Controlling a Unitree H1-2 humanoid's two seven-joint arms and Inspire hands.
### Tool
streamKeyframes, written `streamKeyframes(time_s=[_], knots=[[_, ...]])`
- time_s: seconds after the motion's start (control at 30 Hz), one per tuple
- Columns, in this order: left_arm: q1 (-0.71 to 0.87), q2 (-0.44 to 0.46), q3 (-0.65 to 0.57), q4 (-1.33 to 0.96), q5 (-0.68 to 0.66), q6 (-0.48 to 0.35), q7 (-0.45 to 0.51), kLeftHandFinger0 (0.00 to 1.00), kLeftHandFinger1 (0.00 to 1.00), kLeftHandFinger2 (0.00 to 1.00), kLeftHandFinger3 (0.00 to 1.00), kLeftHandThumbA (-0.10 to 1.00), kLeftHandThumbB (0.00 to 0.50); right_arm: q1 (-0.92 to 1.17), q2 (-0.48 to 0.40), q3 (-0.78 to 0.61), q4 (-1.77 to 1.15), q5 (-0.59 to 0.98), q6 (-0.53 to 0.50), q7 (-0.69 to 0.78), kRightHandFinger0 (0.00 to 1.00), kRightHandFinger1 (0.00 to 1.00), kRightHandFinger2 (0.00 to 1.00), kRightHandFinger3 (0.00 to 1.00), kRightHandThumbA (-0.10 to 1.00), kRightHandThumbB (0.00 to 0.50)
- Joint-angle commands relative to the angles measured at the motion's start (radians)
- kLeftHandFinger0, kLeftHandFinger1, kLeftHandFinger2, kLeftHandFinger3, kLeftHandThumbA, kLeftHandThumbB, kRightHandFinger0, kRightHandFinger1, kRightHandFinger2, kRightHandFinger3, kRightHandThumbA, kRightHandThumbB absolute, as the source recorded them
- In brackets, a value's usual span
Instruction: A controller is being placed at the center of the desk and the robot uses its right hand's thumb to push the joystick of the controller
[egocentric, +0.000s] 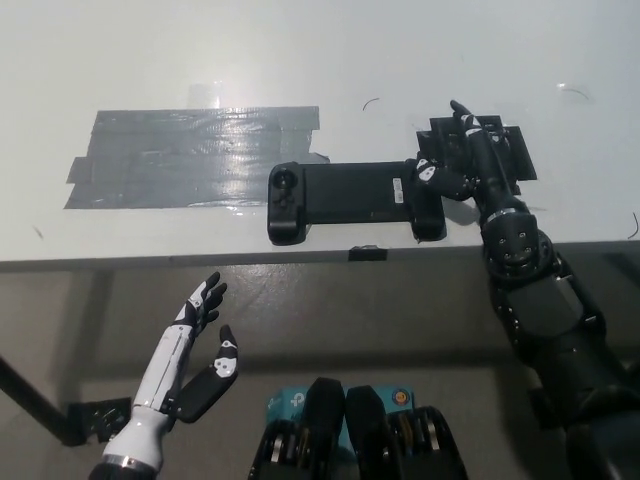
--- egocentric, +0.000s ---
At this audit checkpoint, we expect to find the black teal robot body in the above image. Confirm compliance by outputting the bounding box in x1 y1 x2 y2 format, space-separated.
247 376 470 480

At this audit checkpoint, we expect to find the black game controller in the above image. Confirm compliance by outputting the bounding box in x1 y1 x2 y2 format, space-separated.
266 159 448 247

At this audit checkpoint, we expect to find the black tape square patch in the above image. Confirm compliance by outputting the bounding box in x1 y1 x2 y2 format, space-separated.
415 114 539 195

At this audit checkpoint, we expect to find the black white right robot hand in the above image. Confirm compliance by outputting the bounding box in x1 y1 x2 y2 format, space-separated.
413 99 539 225

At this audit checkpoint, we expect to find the small black tape strip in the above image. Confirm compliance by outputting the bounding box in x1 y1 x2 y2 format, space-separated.
347 245 389 263

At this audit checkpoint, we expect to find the black metal table leg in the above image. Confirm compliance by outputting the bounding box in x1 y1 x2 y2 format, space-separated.
0 353 70 445

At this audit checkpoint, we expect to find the grey duct tape patch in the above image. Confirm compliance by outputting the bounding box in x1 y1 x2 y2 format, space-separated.
63 105 332 212

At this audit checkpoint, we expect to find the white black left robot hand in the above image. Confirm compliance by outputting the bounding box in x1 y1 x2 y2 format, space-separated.
131 272 241 424

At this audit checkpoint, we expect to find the black floor tape patch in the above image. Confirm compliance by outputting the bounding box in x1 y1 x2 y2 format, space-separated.
63 397 134 447

